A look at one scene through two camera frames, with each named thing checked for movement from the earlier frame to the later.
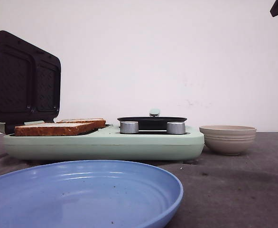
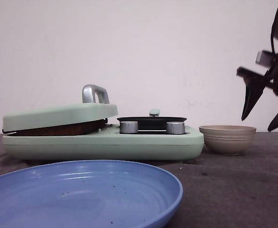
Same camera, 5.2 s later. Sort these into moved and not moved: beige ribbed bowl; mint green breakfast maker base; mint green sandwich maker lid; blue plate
Moved: mint green sandwich maker lid
Not moved: mint green breakfast maker base; blue plate; beige ribbed bowl
